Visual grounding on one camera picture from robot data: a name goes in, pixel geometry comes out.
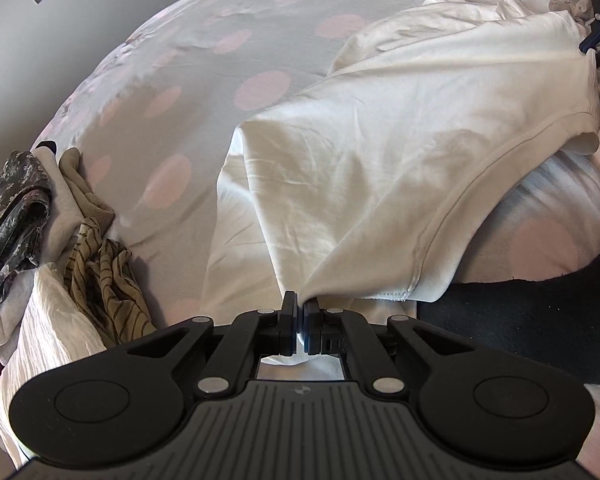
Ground white crinkled folded garment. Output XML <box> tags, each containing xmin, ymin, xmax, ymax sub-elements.
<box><xmin>0</xmin><ymin>262</ymin><xmax>111</xmax><ymax>466</ymax></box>

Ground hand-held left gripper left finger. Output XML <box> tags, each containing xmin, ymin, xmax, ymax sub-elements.
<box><xmin>115</xmin><ymin>290</ymin><xmax>299</xmax><ymax>402</ymax></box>

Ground olive striped garment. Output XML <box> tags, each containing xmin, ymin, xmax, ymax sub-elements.
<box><xmin>62</xmin><ymin>217</ymin><xmax>158</xmax><ymax>348</ymax></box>

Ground dark floral folded garment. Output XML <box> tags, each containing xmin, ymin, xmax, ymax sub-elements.
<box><xmin>0</xmin><ymin>150</ymin><xmax>53</xmax><ymax>321</ymax></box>

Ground white t-shirt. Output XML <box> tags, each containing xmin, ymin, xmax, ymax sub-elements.
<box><xmin>200</xmin><ymin>0</ymin><xmax>600</xmax><ymax>381</ymax></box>

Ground beige folded garment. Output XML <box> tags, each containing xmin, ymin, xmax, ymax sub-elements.
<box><xmin>72</xmin><ymin>195</ymin><xmax>116</xmax><ymax>233</ymax></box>

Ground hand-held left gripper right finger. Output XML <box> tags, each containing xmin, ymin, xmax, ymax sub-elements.
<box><xmin>303</xmin><ymin>299</ymin><xmax>483</xmax><ymax>403</ymax></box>

